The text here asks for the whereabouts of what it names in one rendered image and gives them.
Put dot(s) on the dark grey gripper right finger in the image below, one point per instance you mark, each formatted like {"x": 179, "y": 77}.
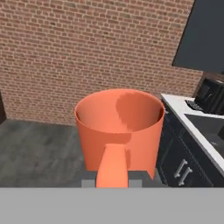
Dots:
{"x": 135, "y": 182}

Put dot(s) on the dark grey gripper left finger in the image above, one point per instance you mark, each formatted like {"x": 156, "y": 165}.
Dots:
{"x": 89, "y": 182}

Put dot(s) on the dark cabinet door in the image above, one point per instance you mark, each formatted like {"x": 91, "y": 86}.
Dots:
{"x": 170, "y": 157}
{"x": 201, "y": 178}

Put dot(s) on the dark base cabinet run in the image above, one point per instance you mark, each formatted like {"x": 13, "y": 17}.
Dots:
{"x": 175, "y": 145}

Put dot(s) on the dark cabinet side panel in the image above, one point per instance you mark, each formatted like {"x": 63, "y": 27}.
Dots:
{"x": 2, "y": 108}

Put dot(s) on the dark sink basin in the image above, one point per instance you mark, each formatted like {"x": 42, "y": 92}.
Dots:
{"x": 208, "y": 128}

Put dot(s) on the dark grid-patterned flat object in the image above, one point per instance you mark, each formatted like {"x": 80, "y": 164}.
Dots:
{"x": 193, "y": 105}

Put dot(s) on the black microwave oven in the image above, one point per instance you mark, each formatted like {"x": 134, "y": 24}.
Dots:
{"x": 213, "y": 96}

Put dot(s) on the dark wall cabinet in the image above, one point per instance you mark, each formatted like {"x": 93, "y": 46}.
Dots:
{"x": 202, "y": 35}

